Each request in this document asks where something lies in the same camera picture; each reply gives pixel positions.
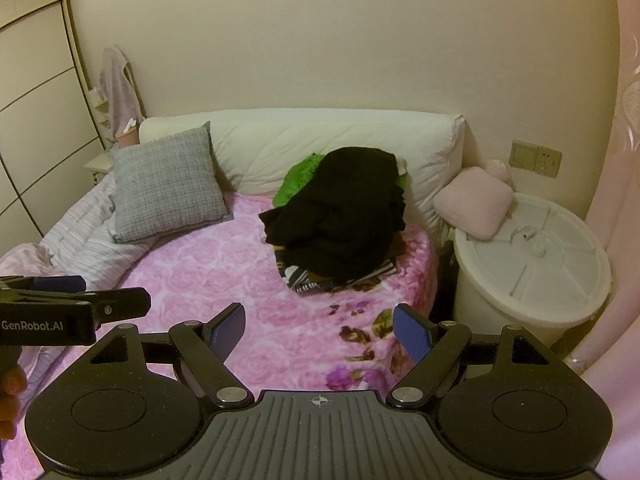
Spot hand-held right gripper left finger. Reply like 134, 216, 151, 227
75, 302, 256, 408

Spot lilac striped quilt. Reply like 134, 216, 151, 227
0, 172, 157, 401

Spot pink cushion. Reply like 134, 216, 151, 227
432, 159, 514, 241

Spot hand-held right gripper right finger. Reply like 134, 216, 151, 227
387, 304, 566, 408

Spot beige wall socket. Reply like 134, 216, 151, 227
534, 145, 562, 179

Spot white nightstand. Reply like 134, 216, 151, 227
83, 151, 120, 177

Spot pink curtain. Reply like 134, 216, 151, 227
564, 0, 640, 480

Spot white wall rack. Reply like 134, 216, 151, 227
90, 87, 114, 148

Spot white bolster pillow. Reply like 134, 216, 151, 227
138, 107, 467, 222

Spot grey checked pillow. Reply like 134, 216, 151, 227
111, 121, 235, 245

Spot person's left hand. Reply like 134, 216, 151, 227
0, 363, 29, 443

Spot green cloth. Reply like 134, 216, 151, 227
273, 153, 409, 207

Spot beige wall switch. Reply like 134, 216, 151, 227
509, 139, 539, 169

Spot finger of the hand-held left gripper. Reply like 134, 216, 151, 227
0, 274, 87, 296
75, 287, 152, 332

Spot hanging lilac garment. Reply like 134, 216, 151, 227
98, 46, 147, 148

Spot pink floral blanket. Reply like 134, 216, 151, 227
10, 192, 442, 467

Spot cream wardrobe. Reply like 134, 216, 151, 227
0, 0, 108, 253

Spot black clothes pile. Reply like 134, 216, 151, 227
258, 146, 407, 286

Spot white round lidded bin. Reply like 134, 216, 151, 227
440, 192, 612, 362

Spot black white striped garment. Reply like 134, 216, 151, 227
275, 250, 399, 296

